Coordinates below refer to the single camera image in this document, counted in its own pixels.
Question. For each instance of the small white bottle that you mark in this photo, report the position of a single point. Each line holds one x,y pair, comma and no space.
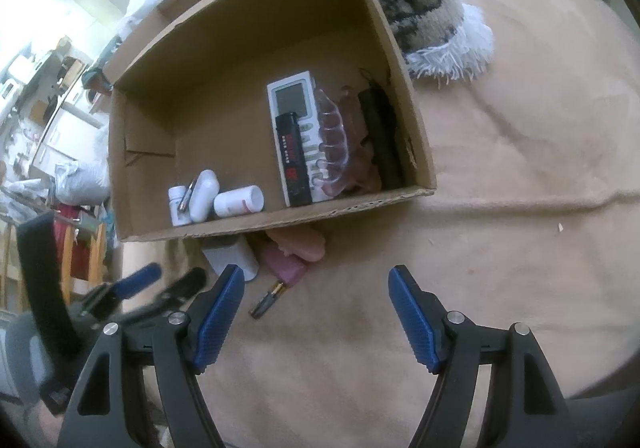
176,208

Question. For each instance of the wooden chair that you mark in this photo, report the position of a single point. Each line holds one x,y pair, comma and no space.
97,253

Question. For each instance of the cluttered white shelf unit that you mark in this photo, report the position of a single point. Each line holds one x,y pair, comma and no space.
45,93

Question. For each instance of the clear pink hair claw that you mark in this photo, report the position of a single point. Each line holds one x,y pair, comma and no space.
335,138

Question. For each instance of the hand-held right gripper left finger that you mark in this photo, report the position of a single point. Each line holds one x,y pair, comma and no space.
220,318

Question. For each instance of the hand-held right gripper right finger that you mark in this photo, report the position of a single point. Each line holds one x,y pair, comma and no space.
415,318

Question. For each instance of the white remote control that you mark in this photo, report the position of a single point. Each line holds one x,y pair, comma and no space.
292,95

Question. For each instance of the white plastic bag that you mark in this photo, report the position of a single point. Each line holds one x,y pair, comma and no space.
80,180

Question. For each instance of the tan blanket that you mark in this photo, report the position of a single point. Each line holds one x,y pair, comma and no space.
500,178

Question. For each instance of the red cloth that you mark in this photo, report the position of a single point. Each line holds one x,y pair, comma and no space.
75,248

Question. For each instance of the white pill bottle red label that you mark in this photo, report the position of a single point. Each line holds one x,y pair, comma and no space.
239,201

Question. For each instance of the peach plastic item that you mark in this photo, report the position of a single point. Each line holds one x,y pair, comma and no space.
305,243

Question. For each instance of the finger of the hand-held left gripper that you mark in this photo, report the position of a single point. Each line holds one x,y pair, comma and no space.
182,284
137,278

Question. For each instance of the cardboard box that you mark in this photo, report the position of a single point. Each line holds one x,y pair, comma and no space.
225,93

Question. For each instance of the black box red label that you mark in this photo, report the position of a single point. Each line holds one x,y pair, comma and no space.
292,163

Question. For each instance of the black flashlight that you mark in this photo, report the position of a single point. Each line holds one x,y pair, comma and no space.
382,138

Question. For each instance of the white case with carabiner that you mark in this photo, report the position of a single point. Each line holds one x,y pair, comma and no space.
204,195

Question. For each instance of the black gold battery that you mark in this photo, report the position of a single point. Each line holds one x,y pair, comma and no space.
267,300

